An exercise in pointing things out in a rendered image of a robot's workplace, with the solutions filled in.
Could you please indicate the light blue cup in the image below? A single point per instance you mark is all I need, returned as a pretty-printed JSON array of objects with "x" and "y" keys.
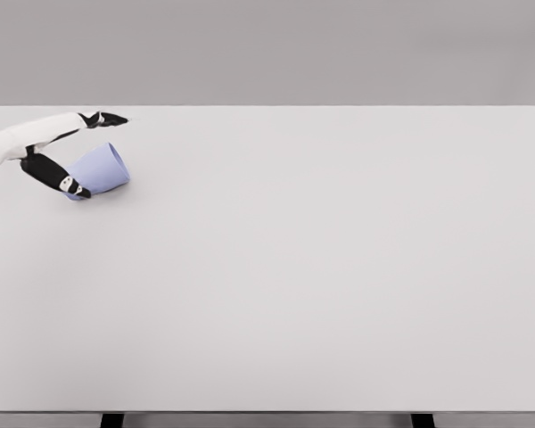
[{"x": 101, "y": 169}]

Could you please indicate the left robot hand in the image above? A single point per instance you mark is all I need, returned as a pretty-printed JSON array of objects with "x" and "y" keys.
[{"x": 40, "y": 133}]

